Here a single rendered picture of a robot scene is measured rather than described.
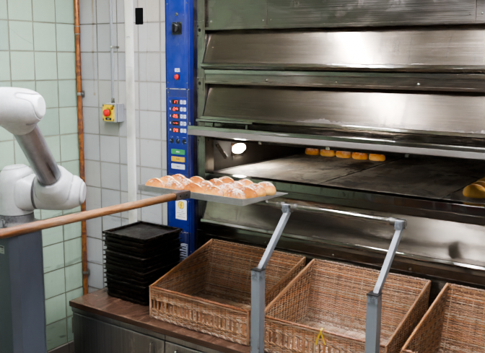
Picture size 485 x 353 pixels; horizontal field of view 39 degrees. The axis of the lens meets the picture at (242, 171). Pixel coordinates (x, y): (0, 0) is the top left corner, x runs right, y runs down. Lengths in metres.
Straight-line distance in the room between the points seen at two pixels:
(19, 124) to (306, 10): 1.33
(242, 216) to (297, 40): 0.89
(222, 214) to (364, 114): 0.92
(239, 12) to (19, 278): 1.58
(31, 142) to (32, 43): 1.11
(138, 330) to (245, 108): 1.14
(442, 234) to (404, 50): 0.77
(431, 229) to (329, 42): 0.91
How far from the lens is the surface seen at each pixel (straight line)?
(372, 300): 2.42
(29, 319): 3.31
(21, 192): 3.14
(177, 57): 3.47
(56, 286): 4.07
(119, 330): 3.29
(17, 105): 2.61
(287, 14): 3.16
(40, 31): 3.84
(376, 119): 2.93
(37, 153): 2.85
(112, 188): 3.90
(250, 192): 2.77
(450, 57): 2.82
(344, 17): 3.03
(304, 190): 3.14
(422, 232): 2.95
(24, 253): 3.21
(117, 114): 3.73
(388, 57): 2.91
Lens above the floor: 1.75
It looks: 9 degrees down
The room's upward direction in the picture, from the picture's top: straight up
